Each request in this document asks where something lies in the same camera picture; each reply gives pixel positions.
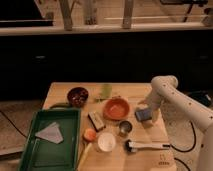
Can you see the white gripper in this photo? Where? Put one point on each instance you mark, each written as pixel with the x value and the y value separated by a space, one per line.
pixel 153 101

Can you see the blue sponge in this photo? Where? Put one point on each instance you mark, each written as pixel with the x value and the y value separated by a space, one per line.
pixel 143 114

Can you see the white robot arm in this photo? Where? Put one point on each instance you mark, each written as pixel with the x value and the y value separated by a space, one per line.
pixel 165 87

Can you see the small metal cup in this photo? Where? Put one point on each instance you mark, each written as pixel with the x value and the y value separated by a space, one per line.
pixel 125 127

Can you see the orange bowl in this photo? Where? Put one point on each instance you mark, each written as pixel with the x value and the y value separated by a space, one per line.
pixel 116 109

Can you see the black white dish brush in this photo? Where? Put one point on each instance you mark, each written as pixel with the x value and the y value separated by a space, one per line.
pixel 133 146

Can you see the green leafy vegetable toy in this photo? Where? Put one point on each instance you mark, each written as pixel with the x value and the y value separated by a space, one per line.
pixel 104 94

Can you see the white round cup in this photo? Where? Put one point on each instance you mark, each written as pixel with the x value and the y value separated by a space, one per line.
pixel 106 142

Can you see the brown rectangular block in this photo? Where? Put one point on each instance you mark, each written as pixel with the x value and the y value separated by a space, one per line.
pixel 96 121

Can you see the orange ball spoon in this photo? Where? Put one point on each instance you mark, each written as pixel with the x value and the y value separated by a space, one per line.
pixel 89 136

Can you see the dark brown bowl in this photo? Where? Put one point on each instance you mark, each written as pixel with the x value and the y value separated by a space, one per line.
pixel 77 97

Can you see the green long vegetable toy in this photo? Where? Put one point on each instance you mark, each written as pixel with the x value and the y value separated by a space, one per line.
pixel 60 105

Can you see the grey folded cloth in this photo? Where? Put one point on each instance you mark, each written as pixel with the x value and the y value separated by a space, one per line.
pixel 51 133

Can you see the green plastic tray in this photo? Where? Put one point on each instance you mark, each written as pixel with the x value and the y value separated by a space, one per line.
pixel 52 143

